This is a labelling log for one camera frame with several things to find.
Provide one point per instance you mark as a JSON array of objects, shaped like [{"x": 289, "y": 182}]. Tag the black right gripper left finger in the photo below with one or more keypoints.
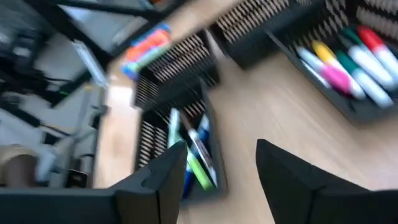
[{"x": 146, "y": 202}]

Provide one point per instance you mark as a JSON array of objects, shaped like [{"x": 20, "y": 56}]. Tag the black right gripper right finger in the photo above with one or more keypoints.
[{"x": 298, "y": 193}]

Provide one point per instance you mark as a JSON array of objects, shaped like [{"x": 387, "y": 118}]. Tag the blue dry-erase marker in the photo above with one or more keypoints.
[
  {"x": 188, "y": 182},
  {"x": 204, "y": 130}
]

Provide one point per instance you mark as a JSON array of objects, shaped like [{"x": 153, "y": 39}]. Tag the black dry-erase marker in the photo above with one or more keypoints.
[{"x": 202, "y": 152}]

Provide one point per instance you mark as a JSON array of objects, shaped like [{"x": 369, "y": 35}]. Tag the black slotted plastic basket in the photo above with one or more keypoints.
[
  {"x": 186, "y": 90},
  {"x": 357, "y": 113},
  {"x": 219, "y": 149},
  {"x": 248, "y": 49}
]

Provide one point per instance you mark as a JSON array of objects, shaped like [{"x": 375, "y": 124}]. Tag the pink cap white marker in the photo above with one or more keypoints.
[{"x": 337, "y": 79}]

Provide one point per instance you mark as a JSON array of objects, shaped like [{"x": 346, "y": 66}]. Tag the green cap white marker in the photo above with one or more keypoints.
[
  {"x": 349, "y": 35},
  {"x": 346, "y": 62}
]

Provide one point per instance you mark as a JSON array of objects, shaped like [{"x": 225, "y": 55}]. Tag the light green highlighter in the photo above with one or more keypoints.
[{"x": 141, "y": 62}]

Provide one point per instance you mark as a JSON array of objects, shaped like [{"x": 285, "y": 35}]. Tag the yellow cap white marker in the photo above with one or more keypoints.
[{"x": 323, "y": 51}]

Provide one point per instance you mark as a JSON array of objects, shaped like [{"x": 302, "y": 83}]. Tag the red cap white marker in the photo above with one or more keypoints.
[{"x": 370, "y": 37}]

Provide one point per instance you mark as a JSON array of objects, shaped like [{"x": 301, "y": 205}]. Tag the blue highlighter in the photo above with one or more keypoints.
[{"x": 164, "y": 28}]

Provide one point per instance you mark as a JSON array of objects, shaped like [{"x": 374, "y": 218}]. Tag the small black device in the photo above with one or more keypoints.
[{"x": 77, "y": 180}]

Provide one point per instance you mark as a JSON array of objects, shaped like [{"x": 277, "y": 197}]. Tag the brown tape roll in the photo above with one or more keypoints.
[{"x": 17, "y": 168}]

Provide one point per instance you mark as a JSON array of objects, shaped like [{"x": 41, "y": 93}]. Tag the aluminium extrusion bar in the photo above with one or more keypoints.
[{"x": 91, "y": 65}]

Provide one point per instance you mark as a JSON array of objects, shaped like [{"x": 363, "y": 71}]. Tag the black table frame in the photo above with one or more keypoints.
[{"x": 74, "y": 35}]

